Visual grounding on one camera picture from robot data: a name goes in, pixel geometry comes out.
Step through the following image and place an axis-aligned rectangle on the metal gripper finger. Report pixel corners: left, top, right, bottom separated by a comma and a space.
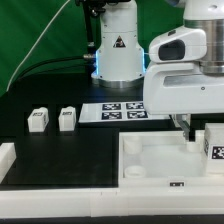
173, 114, 190, 140

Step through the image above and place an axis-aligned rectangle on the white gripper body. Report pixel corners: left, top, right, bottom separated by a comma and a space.
143, 26, 224, 115

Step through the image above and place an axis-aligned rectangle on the white square tabletop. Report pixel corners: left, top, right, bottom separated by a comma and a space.
118, 130, 224, 187

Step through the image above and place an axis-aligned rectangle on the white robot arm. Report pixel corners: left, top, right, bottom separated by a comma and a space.
75, 0, 224, 134

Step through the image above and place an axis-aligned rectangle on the white marker sheet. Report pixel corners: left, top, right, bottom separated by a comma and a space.
79, 101, 169, 123

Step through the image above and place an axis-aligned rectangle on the white front obstacle bar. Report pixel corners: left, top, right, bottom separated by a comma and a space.
0, 186, 224, 219

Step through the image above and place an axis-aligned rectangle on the white obstacle bar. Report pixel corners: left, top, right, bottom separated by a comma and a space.
0, 186, 224, 219
0, 143, 16, 183

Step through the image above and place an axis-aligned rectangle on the black vertical pole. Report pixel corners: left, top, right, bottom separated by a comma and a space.
83, 0, 96, 54

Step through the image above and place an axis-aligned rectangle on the green backdrop curtain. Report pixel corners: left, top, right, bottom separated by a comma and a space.
0, 0, 183, 95

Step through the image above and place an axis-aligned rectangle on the white left obstacle bar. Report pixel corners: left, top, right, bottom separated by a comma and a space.
0, 143, 16, 183

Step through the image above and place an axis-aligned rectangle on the black cable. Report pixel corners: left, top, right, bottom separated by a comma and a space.
15, 55, 98, 83

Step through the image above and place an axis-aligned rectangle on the white cable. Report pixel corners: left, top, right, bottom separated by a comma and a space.
6, 0, 72, 92

